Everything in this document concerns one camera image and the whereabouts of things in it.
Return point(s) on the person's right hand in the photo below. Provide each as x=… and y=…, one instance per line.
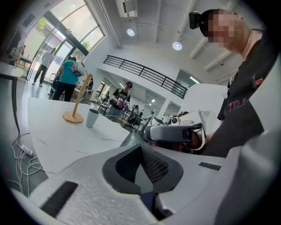
x=196, y=141

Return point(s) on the coat rack with bags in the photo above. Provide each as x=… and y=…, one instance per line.
x=12, y=41

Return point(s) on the grey table with black legs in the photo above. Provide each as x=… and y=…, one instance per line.
x=8, y=70

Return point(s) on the wooden mug tree stand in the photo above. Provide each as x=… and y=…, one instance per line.
x=72, y=117

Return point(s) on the dark wall sign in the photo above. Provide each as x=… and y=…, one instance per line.
x=29, y=20

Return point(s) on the purple hand-held device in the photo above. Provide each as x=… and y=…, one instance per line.
x=121, y=105

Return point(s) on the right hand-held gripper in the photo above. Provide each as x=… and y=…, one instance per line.
x=193, y=117

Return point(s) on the ceiling air conditioner unit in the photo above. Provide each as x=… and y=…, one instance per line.
x=127, y=8

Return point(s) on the black balcony railing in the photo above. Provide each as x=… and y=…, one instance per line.
x=179, y=89

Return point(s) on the black office chair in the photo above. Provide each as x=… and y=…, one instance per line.
x=132, y=118

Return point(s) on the white round backpack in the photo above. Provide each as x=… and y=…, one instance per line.
x=78, y=68

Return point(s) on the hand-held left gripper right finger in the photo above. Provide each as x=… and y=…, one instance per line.
x=197, y=186

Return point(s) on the person's head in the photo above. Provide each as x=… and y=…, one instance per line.
x=237, y=39

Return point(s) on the round ceiling lamp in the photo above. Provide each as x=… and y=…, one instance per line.
x=130, y=32
x=177, y=46

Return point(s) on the white power strip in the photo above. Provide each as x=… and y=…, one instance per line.
x=27, y=151

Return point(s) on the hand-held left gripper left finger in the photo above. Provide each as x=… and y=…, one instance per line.
x=87, y=175

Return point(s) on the white round gripper camera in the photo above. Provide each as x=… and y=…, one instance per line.
x=175, y=120

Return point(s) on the glass door and window front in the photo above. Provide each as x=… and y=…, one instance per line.
x=79, y=22

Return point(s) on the pale plastic cup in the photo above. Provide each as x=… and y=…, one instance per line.
x=92, y=119

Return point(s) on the black head-mounted camera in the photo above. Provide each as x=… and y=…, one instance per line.
x=194, y=20

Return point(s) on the person's black printed t-shirt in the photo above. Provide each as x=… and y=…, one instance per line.
x=241, y=114

